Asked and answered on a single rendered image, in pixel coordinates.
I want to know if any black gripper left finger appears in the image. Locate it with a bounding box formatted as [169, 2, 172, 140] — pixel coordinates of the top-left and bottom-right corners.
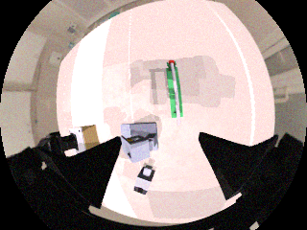
[38, 137, 122, 208]

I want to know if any grey tapered pin with red cap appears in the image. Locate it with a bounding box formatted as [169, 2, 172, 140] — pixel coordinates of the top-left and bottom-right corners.
[169, 60, 180, 127]

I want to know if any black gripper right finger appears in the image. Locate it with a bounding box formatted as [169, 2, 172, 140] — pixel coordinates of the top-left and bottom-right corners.
[199, 131, 277, 200]

